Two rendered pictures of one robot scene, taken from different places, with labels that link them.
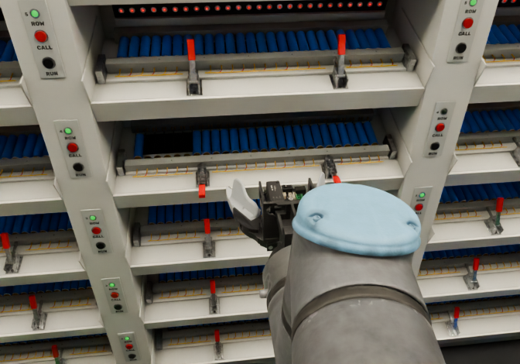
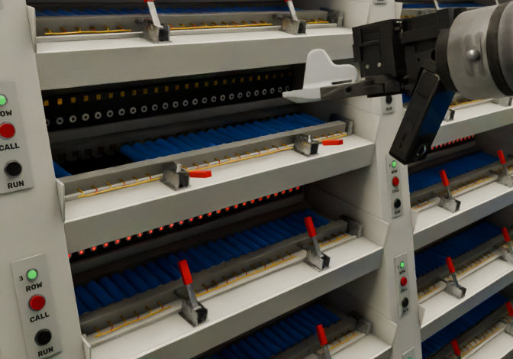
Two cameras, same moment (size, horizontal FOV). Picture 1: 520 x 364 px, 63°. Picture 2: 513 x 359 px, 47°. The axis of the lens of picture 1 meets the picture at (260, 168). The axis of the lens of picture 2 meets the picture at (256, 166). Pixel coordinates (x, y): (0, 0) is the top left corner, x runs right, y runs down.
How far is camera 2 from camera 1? 0.61 m
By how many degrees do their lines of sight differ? 40
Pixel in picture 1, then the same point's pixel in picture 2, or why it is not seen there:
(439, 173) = not seen: hidden behind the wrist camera
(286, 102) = (257, 51)
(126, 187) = (76, 211)
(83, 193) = (16, 224)
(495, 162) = not seen: hidden behind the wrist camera
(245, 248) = (239, 300)
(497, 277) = (469, 280)
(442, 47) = not seen: outside the picture
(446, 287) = (440, 305)
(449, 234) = (422, 222)
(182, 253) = (159, 334)
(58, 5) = not seen: outside the picture
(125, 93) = (73, 46)
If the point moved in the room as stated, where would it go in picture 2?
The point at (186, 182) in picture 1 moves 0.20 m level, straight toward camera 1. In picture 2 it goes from (156, 190) to (263, 198)
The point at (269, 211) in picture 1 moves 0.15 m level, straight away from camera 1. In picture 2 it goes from (391, 35) to (305, 49)
